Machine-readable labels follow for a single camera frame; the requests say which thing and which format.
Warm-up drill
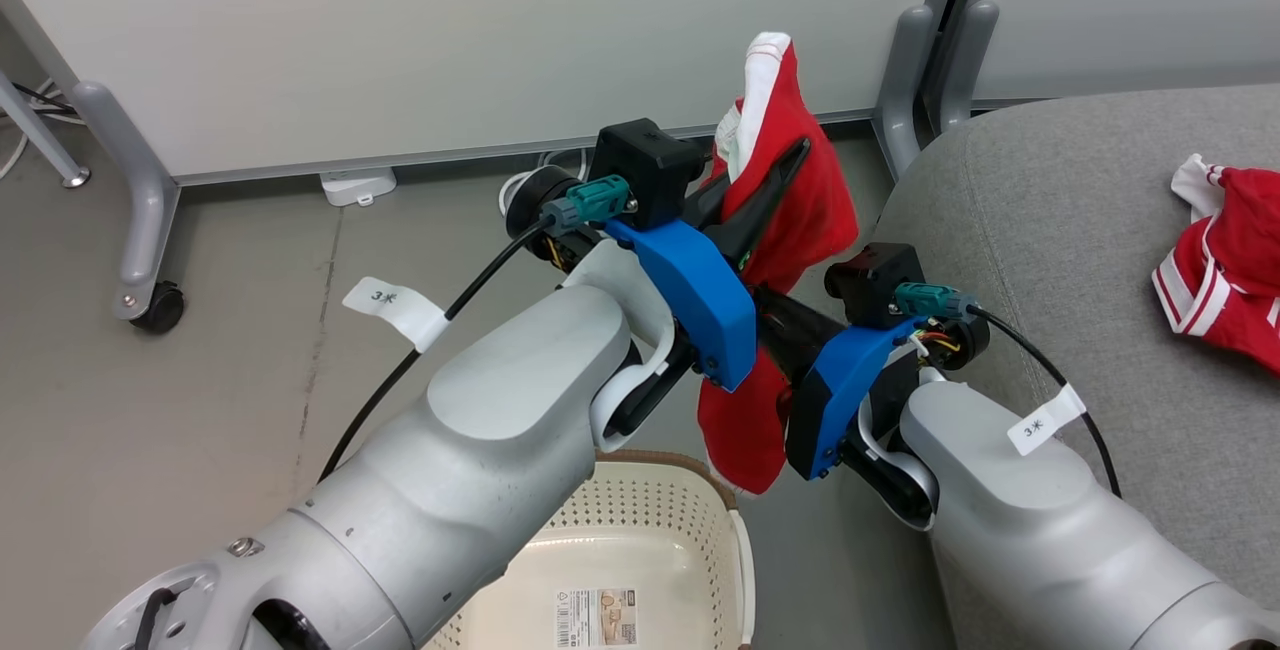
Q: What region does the barcode sticker in basket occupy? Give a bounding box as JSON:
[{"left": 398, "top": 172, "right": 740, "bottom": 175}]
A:
[{"left": 553, "top": 587, "right": 638, "bottom": 649}]

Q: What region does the narrow white partition panel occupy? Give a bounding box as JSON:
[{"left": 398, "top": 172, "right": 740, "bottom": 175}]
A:
[{"left": 965, "top": 0, "right": 1280, "bottom": 103}]

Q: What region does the white power strip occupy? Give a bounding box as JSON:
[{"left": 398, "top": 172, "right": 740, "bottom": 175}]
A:
[{"left": 320, "top": 167, "right": 398, "bottom": 208}]

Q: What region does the white right cable tag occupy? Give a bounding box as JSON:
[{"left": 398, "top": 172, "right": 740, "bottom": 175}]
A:
[{"left": 1007, "top": 384, "right": 1088, "bottom": 457}]

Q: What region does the white cable tag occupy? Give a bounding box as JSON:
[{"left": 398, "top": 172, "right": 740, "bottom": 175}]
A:
[
  {"left": 342, "top": 276, "right": 451, "bottom": 353},
  {"left": 1007, "top": 384, "right": 1088, "bottom": 457}
]

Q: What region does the black cable under table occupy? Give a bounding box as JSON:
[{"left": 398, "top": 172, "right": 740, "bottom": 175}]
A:
[{"left": 12, "top": 80, "right": 79, "bottom": 117}]

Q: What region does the black caster wheel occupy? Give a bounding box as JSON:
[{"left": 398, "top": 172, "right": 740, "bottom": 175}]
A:
[{"left": 130, "top": 280, "right": 186, "bottom": 335}]

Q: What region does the grey fabric sofa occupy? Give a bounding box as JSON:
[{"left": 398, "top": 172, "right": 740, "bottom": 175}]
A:
[{"left": 840, "top": 83, "right": 1280, "bottom": 650}]

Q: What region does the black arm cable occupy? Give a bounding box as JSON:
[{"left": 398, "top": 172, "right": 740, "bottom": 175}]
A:
[
  {"left": 965, "top": 305, "right": 1123, "bottom": 499},
  {"left": 318, "top": 215, "right": 556, "bottom": 484}
]

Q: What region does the teal left cable connector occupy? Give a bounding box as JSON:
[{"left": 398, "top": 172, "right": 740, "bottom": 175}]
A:
[{"left": 543, "top": 176, "right": 638, "bottom": 234}]

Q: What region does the grey metal table leg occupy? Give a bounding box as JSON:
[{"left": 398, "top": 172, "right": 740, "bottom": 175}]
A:
[{"left": 0, "top": 70, "right": 91, "bottom": 189}]

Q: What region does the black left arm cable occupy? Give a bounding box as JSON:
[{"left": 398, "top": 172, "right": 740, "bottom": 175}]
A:
[{"left": 318, "top": 215, "right": 556, "bottom": 484}]

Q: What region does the white coiled cable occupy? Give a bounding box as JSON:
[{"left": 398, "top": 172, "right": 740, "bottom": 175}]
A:
[{"left": 497, "top": 148, "right": 591, "bottom": 216}]

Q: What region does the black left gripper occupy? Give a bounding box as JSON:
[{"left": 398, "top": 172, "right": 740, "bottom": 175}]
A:
[{"left": 685, "top": 137, "right": 813, "bottom": 278}]

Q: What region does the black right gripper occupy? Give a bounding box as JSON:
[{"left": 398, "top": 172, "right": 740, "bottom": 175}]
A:
[{"left": 752, "top": 288, "right": 851, "bottom": 386}]

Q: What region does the white left cable tag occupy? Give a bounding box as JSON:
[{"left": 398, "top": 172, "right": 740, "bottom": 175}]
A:
[{"left": 342, "top": 276, "right": 451, "bottom": 353}]

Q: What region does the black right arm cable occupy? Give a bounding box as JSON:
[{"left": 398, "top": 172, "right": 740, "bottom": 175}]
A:
[{"left": 965, "top": 305, "right": 1123, "bottom": 499}]

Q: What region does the teal right cable connector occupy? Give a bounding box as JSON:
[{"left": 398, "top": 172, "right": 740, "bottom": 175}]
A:
[{"left": 893, "top": 282, "right": 978, "bottom": 322}]

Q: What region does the wide white partition panel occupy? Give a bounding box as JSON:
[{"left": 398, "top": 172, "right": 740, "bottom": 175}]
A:
[{"left": 0, "top": 0, "right": 971, "bottom": 187}]

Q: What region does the cream perforated laundry basket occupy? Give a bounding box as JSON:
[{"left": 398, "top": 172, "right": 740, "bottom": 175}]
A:
[{"left": 420, "top": 450, "right": 756, "bottom": 650}]

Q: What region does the grey partition foot with caster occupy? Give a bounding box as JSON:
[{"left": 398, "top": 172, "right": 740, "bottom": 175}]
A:
[{"left": 72, "top": 80, "right": 181, "bottom": 321}]

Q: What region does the red jacket with white stripes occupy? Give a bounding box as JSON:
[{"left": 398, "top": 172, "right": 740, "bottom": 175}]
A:
[{"left": 1152, "top": 153, "right": 1280, "bottom": 374}]

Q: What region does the white cable under table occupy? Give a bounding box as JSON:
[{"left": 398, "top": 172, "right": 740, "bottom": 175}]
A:
[{"left": 0, "top": 80, "right": 61, "bottom": 181}]

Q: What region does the blue left camera mount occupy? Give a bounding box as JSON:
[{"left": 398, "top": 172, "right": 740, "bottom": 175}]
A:
[{"left": 603, "top": 218, "right": 758, "bottom": 393}]

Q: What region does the teal cable connector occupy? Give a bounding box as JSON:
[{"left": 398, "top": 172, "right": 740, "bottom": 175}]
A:
[
  {"left": 543, "top": 176, "right": 638, "bottom": 234},
  {"left": 893, "top": 282, "right": 978, "bottom": 322}
]

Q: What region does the red garment with white collar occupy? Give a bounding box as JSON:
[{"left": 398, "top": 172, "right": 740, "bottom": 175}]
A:
[{"left": 696, "top": 32, "right": 861, "bottom": 496}]

